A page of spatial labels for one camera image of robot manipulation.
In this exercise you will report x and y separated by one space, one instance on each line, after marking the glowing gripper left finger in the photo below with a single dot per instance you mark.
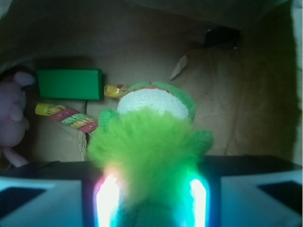
101 196

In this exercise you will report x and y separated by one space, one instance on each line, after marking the brown paper bag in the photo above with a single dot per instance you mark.
241 60

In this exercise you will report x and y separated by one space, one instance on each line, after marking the green rectangular block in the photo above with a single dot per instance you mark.
82 84

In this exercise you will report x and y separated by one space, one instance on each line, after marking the pink plush animal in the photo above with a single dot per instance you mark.
13 123

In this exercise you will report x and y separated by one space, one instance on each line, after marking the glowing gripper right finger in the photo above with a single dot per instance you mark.
205 190

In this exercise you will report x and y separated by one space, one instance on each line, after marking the green plush animal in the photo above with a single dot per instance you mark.
151 139

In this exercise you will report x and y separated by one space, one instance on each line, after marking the multicolour twisted rope toy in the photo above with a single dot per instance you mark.
74 118

